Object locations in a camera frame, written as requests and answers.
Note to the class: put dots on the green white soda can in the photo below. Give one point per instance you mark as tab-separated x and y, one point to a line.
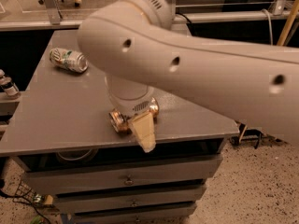
69	59

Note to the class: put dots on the metal railing bar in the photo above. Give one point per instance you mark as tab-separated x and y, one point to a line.
193	17

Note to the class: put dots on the orange soda can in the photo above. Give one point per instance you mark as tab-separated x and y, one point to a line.
120	122

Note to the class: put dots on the small bottle at left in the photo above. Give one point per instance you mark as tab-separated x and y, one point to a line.
8	86

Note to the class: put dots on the wire basket on floor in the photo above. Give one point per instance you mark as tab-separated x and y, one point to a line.
24	194

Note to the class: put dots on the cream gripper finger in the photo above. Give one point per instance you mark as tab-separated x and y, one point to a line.
142	127

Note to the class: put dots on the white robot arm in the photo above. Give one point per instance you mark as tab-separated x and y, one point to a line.
133	39

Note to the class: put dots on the grey drawer cabinet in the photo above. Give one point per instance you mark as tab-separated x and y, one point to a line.
62	138

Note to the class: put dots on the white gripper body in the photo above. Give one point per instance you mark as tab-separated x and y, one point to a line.
132	105

